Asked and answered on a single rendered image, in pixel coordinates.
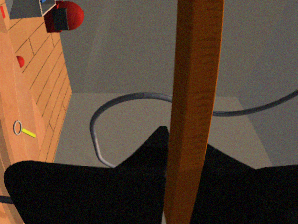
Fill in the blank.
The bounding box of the yellow handle with white ring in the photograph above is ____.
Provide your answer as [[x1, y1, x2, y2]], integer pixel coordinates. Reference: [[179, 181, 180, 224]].
[[13, 120, 36, 139]]

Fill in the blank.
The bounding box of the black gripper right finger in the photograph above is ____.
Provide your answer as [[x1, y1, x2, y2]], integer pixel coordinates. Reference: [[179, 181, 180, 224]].
[[189, 144, 298, 224]]

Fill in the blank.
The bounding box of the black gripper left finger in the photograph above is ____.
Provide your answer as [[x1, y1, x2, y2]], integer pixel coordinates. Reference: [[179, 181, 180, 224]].
[[4, 127, 170, 224]]

